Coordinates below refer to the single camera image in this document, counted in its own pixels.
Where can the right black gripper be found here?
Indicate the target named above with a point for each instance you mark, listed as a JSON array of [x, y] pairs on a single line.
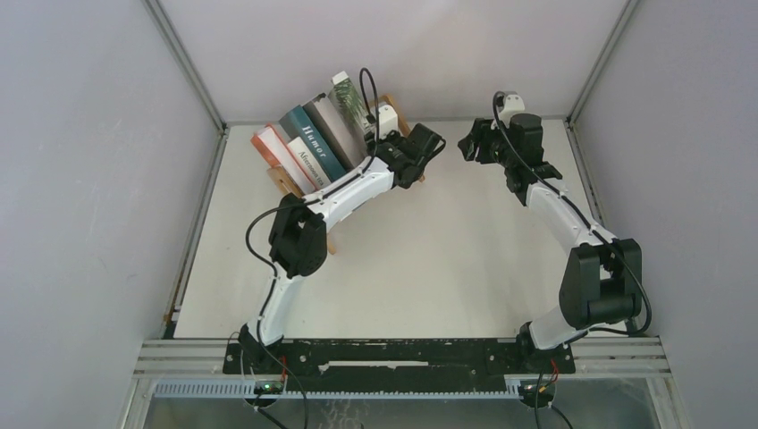
[[485, 130]]

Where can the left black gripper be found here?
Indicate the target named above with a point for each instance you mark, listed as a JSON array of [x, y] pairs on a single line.
[[391, 136]]

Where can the grey white notebook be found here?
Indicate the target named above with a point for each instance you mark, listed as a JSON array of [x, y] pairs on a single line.
[[335, 131]]

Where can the coffee cover white book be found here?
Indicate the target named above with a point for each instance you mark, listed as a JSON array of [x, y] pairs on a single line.
[[308, 163]]

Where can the palm leaf white book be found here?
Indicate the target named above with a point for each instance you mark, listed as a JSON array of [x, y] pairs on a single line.
[[350, 104]]

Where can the teal Humor book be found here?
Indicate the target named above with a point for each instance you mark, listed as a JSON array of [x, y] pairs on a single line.
[[296, 123]]

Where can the wooden book rack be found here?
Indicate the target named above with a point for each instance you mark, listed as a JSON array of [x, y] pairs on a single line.
[[286, 185]]

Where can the orange cover book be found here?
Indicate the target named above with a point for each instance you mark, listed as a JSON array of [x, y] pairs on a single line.
[[275, 152]]

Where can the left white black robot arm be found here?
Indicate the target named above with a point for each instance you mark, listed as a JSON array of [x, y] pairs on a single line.
[[298, 237]]

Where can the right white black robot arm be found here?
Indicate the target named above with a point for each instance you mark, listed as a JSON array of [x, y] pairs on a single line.
[[601, 284]]

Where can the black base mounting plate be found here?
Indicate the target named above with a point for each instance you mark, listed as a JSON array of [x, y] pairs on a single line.
[[397, 366]]

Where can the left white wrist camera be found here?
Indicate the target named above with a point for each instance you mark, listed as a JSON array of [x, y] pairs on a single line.
[[388, 120]]

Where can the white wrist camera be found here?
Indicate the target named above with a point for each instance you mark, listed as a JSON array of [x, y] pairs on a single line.
[[388, 120], [507, 105]]

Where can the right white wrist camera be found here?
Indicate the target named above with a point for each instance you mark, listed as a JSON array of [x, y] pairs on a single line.
[[507, 105]]

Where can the aluminium frame rail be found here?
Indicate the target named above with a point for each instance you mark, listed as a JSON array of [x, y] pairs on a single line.
[[194, 369]]

